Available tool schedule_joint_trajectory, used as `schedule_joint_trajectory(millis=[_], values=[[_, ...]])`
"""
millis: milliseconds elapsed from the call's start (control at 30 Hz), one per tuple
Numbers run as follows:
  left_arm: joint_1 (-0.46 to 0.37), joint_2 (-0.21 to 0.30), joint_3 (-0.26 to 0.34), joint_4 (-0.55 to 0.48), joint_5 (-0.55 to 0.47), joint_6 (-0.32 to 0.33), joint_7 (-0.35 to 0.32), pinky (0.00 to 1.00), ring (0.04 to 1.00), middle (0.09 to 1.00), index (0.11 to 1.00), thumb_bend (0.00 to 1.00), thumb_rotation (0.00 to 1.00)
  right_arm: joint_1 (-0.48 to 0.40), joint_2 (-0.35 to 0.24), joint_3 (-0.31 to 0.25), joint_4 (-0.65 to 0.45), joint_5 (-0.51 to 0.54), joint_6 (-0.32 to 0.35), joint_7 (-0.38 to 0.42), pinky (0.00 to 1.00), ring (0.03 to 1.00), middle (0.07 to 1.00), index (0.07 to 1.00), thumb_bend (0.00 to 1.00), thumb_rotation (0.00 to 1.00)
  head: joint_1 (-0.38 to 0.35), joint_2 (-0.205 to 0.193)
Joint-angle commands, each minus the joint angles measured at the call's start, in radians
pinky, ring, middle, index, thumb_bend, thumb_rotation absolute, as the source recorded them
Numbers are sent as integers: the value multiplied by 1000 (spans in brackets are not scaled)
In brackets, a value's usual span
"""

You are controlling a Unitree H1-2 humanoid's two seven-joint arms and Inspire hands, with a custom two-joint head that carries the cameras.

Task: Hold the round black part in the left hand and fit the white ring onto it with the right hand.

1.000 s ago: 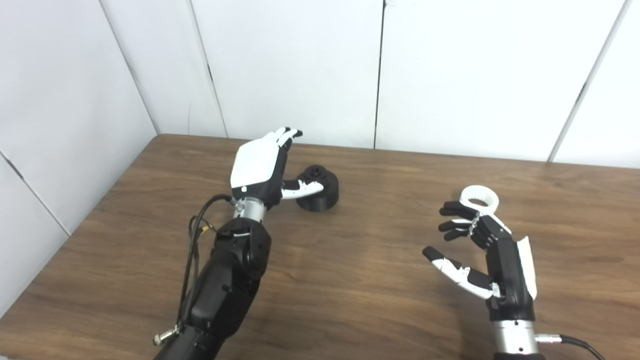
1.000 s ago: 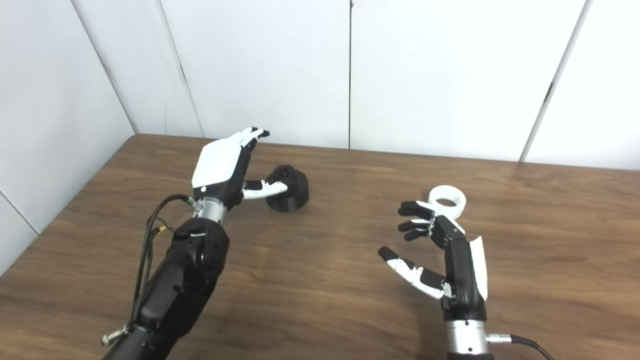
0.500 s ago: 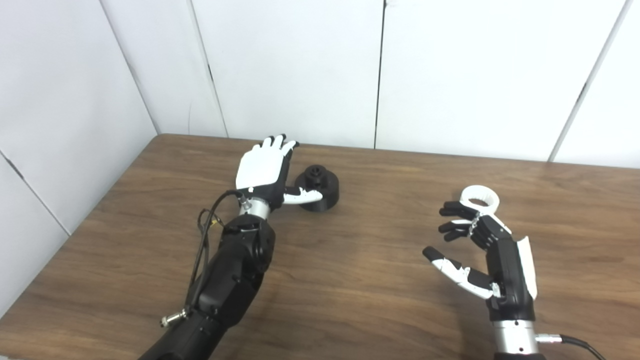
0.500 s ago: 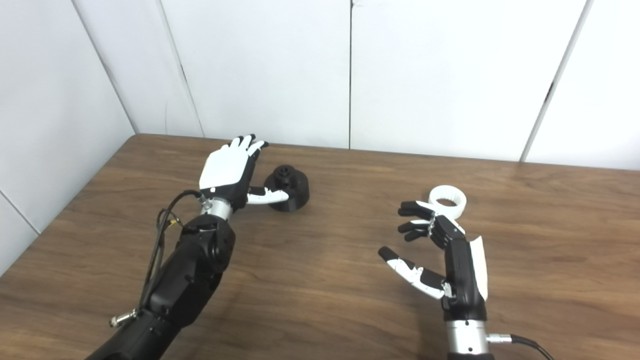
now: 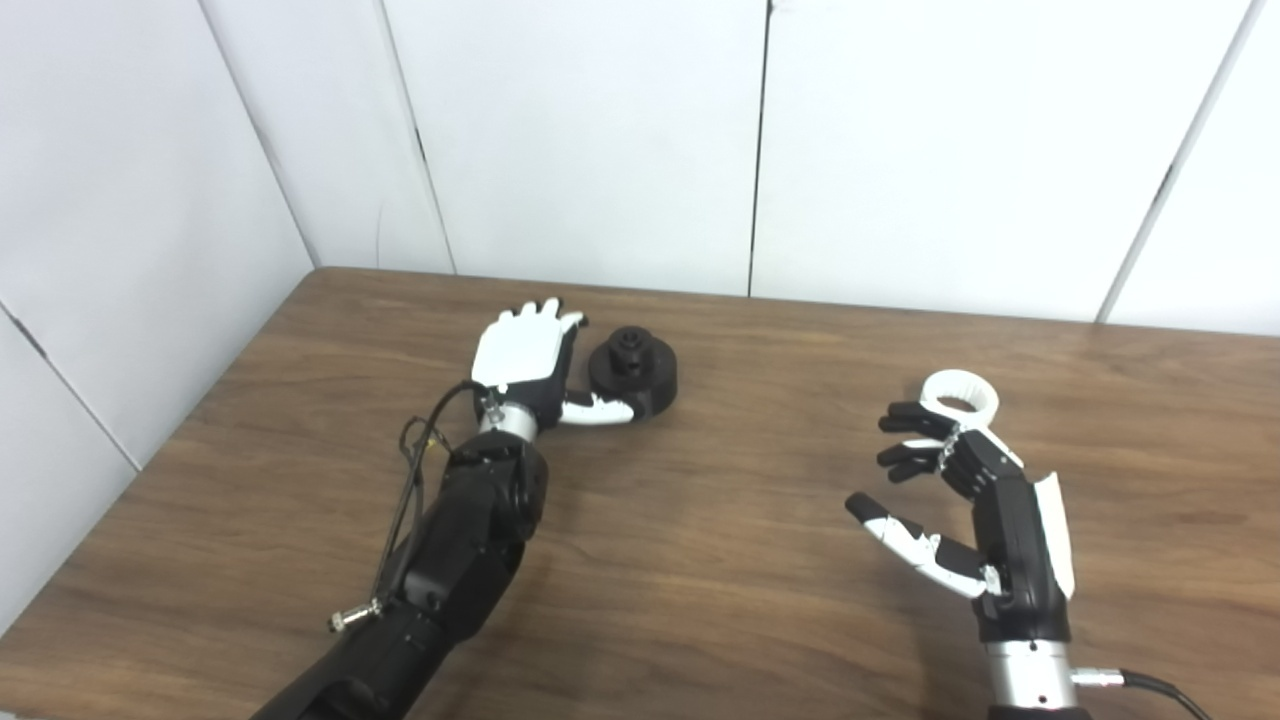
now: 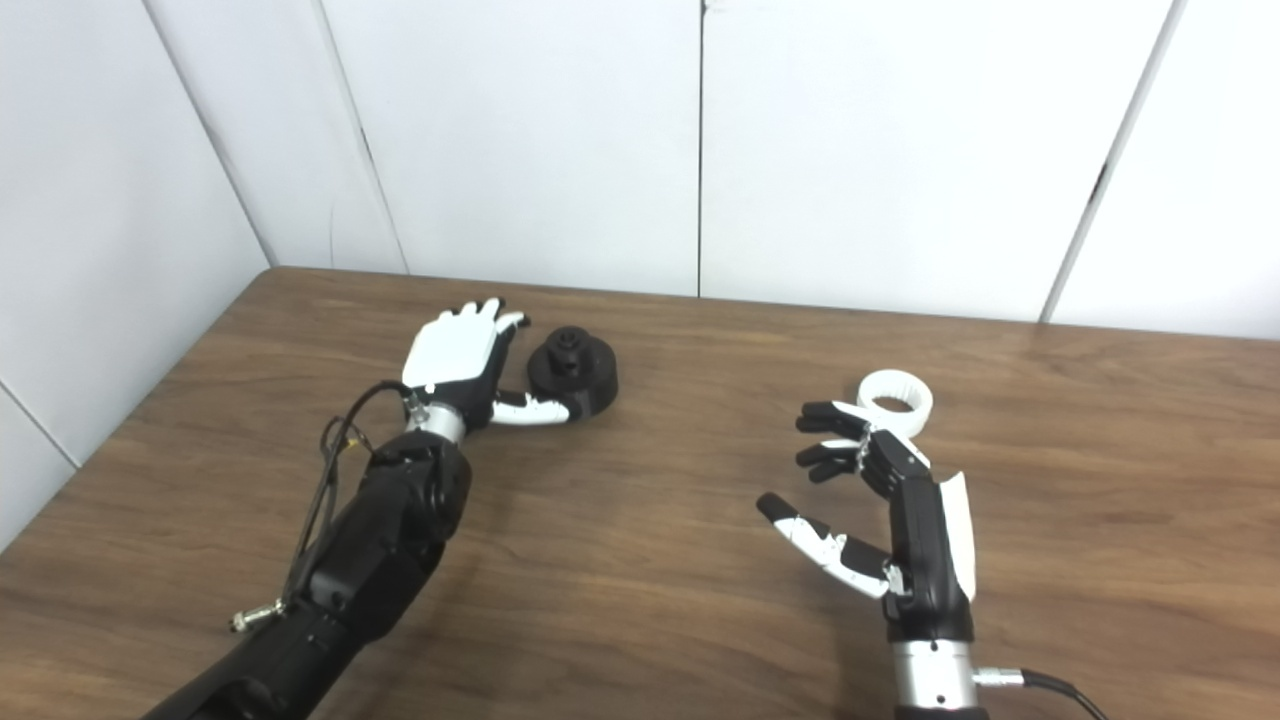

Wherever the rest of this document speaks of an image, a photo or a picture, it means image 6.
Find white and black left hand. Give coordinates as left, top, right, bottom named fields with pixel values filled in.
left=402, top=298, right=586, bottom=446

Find white and black right hand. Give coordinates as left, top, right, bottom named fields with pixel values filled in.
left=757, top=400, right=979, bottom=711

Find round black part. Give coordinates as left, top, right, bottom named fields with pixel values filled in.
left=527, top=327, right=619, bottom=421

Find white toothed ring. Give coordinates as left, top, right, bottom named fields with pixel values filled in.
left=857, top=370, right=934, bottom=436

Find thin left wrist wires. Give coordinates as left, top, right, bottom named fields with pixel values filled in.
left=320, top=415, right=377, bottom=473

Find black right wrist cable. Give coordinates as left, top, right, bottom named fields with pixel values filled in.
left=972, top=666, right=1111, bottom=720

